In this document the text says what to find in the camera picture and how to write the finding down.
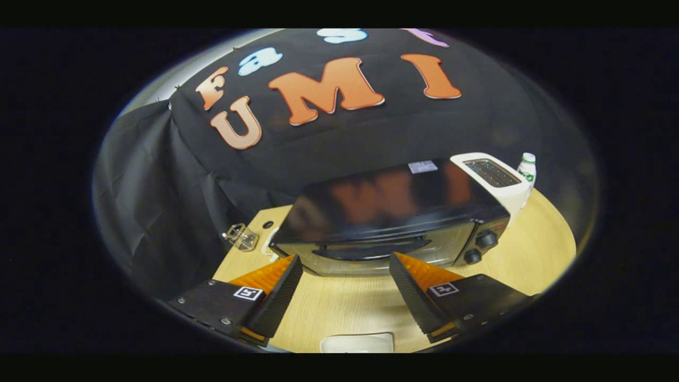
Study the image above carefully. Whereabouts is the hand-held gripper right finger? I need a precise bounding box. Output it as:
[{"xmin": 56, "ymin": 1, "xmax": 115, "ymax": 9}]
[{"xmin": 389, "ymin": 251, "xmax": 542, "ymax": 344}]

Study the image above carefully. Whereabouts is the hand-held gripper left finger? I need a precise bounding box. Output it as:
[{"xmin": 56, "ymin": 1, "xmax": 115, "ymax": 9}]
[{"xmin": 167, "ymin": 255, "xmax": 304, "ymax": 348}]

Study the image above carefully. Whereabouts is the black toaster oven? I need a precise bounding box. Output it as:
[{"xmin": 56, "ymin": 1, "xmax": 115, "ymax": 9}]
[{"xmin": 268, "ymin": 158, "xmax": 511, "ymax": 277}]

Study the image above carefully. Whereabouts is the white slot toaster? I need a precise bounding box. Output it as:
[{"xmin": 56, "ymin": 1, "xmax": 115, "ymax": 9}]
[{"xmin": 449, "ymin": 152, "xmax": 533, "ymax": 227}]

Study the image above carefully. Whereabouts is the small white dish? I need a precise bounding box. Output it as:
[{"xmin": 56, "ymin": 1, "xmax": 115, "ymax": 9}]
[{"xmin": 260, "ymin": 227, "xmax": 282, "ymax": 262}]

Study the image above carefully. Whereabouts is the white plate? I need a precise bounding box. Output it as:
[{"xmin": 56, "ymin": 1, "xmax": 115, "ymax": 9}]
[{"xmin": 319, "ymin": 332, "xmax": 395, "ymax": 354}]

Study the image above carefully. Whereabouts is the white bottle green label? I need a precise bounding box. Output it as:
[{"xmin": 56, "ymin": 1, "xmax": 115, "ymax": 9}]
[{"xmin": 517, "ymin": 152, "xmax": 537, "ymax": 209}]

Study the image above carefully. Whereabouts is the small metal wire basket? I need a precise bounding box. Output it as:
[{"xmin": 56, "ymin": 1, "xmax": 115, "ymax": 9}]
[{"xmin": 221, "ymin": 222, "xmax": 260, "ymax": 252}]

